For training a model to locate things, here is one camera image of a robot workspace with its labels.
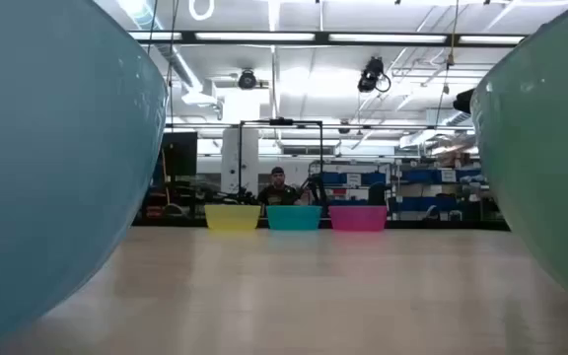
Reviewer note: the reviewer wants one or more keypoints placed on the small pink plastic bowl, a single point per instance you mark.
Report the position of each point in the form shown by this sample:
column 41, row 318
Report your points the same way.
column 358, row 219

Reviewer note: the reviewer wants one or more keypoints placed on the black monitor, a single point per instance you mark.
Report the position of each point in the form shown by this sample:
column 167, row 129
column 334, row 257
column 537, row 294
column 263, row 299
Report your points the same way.
column 180, row 154

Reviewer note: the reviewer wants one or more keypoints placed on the person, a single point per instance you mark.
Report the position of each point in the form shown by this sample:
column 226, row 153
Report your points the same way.
column 278, row 194

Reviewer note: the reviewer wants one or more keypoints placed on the shelving with blue bins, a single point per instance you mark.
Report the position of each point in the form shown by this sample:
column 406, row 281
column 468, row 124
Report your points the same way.
column 422, row 190

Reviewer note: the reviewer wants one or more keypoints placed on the black overhead light bar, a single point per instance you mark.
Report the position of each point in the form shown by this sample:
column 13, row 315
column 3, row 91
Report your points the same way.
column 321, row 37

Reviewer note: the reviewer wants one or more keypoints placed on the black aluminium table frame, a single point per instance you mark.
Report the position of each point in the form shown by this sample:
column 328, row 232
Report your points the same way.
column 437, row 225

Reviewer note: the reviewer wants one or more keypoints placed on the black background robot arm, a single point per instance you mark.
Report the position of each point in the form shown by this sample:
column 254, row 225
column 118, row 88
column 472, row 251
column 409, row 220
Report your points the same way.
column 316, row 190

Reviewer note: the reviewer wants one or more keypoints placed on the black ceiling camera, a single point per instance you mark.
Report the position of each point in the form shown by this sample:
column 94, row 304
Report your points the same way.
column 369, row 76
column 464, row 101
column 247, row 80

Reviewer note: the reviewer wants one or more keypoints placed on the small teal plastic bowl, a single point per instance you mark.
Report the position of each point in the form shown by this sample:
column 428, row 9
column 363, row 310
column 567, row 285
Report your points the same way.
column 294, row 218

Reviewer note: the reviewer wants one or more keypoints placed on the small yellow plastic bowl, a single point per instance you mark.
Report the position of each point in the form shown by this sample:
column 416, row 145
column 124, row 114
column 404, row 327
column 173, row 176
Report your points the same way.
column 232, row 218

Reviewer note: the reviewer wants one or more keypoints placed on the white pillar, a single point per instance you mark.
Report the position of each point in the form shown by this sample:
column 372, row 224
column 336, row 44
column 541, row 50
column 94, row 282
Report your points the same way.
column 239, row 163

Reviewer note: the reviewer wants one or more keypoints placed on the large green plastic bowl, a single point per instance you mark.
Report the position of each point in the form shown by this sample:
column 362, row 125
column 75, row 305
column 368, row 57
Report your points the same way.
column 550, row 172

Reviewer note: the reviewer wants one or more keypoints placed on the large blue plastic bowl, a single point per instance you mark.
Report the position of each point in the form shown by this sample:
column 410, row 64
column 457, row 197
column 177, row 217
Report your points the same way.
column 42, row 172

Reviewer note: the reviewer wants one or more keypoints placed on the black office chair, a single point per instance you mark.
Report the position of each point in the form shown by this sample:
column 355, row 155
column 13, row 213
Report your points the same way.
column 376, row 194

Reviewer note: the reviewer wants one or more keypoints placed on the black background gantry frame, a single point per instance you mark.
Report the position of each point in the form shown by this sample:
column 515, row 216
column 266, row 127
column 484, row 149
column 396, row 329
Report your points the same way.
column 239, row 153

